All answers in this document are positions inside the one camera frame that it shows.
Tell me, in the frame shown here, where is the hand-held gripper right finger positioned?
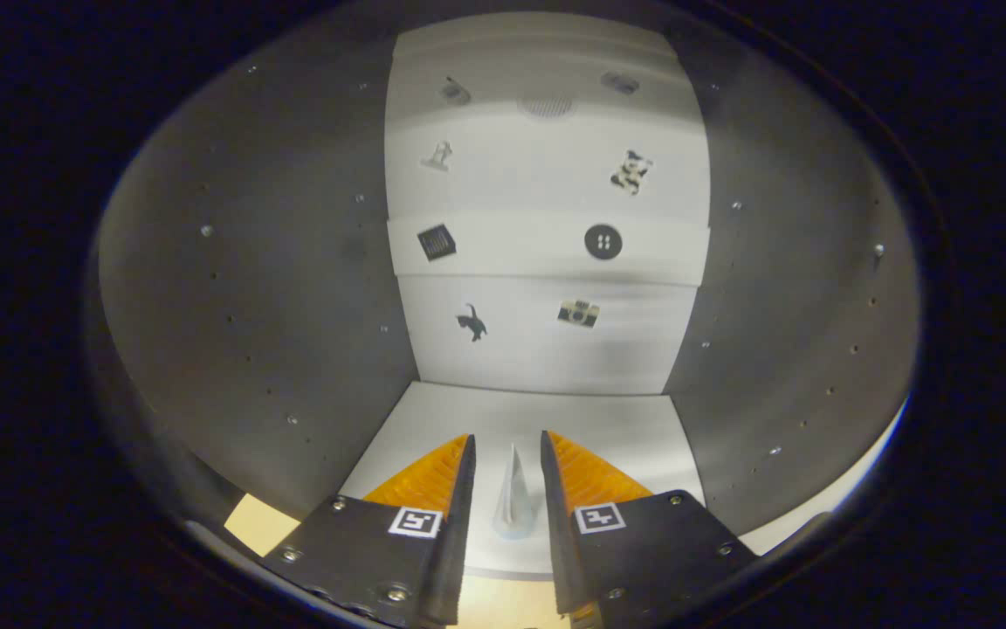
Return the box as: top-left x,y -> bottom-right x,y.
541,428 -> 761,628

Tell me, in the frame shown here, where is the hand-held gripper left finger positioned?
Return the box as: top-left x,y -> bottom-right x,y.
258,432 -> 478,628

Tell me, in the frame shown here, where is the clear bottle with blue liquid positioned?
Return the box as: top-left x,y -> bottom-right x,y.
493,443 -> 541,540

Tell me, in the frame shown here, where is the grey cabinet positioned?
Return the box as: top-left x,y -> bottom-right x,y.
88,9 -> 923,582

